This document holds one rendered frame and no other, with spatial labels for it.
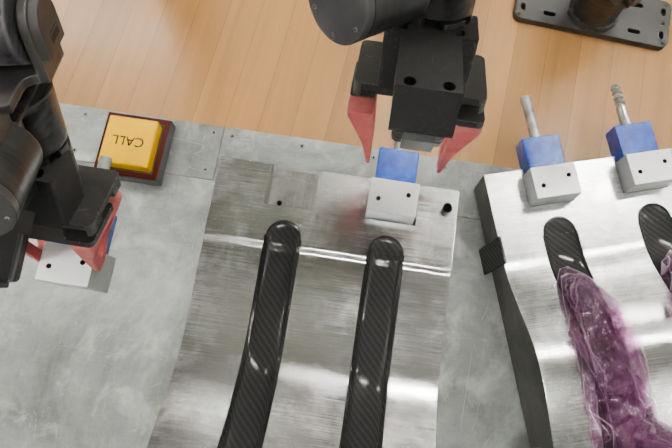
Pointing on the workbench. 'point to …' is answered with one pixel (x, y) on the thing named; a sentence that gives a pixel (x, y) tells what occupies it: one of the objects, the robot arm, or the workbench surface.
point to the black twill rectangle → (492, 255)
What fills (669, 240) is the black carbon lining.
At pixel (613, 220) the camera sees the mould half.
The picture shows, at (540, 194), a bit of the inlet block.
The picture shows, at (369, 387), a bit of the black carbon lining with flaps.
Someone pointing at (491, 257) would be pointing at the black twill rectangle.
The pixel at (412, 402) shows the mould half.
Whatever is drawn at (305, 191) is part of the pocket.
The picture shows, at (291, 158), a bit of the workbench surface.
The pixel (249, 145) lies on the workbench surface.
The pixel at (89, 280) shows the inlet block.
